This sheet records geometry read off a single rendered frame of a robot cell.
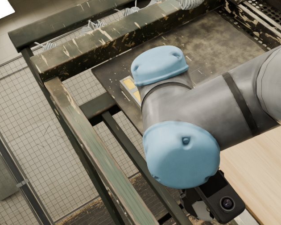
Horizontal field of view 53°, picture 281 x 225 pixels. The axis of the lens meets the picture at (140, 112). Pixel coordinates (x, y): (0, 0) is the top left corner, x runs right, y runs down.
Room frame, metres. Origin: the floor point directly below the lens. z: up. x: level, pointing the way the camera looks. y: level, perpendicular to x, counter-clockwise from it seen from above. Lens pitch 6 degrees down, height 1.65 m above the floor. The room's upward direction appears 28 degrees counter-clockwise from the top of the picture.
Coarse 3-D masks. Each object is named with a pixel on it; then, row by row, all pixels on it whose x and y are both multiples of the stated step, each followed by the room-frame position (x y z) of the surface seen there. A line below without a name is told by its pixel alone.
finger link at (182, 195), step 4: (184, 192) 0.47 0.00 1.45; (180, 196) 0.47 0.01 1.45; (184, 196) 0.46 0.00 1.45; (180, 200) 0.48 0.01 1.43; (184, 200) 0.47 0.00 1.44; (188, 200) 0.47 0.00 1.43; (196, 200) 0.48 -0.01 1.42; (184, 204) 0.47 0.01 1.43; (188, 204) 0.47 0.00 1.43; (188, 208) 0.48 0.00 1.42; (192, 208) 0.48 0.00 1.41; (188, 212) 0.48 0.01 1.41; (192, 212) 0.49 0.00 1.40; (196, 216) 0.49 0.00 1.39
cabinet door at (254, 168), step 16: (240, 144) 0.96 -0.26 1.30; (256, 144) 0.96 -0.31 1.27; (272, 144) 0.96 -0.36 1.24; (224, 160) 0.92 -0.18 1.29; (240, 160) 0.92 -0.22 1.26; (256, 160) 0.92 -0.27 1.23; (272, 160) 0.92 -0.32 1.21; (224, 176) 0.89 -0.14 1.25; (240, 176) 0.88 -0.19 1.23; (256, 176) 0.89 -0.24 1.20; (272, 176) 0.88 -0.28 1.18; (240, 192) 0.85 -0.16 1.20; (256, 192) 0.85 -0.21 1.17; (272, 192) 0.85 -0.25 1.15; (256, 208) 0.82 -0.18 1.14; (272, 208) 0.82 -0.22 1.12; (272, 224) 0.79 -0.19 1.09
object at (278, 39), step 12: (228, 0) 1.37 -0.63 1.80; (240, 0) 1.33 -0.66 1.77; (228, 12) 1.40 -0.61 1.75; (240, 12) 1.34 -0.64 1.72; (252, 12) 1.32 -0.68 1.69; (252, 24) 1.30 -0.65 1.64; (264, 24) 1.25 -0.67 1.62; (276, 24) 1.25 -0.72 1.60; (264, 36) 1.27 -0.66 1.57; (276, 36) 1.22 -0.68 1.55
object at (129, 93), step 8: (120, 80) 1.11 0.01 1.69; (128, 88) 1.09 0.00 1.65; (136, 88) 1.09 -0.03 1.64; (128, 96) 1.10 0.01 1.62; (136, 104) 1.06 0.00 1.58; (240, 216) 0.79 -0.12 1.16; (248, 216) 0.79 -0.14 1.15; (232, 224) 0.81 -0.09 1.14; (240, 224) 0.78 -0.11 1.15; (248, 224) 0.78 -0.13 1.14; (256, 224) 0.77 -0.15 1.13
